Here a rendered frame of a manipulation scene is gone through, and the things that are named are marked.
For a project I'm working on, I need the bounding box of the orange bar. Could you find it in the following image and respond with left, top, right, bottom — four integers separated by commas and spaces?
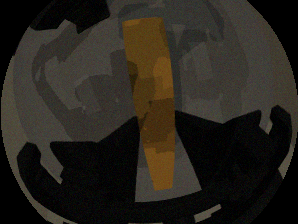
122, 18, 176, 190

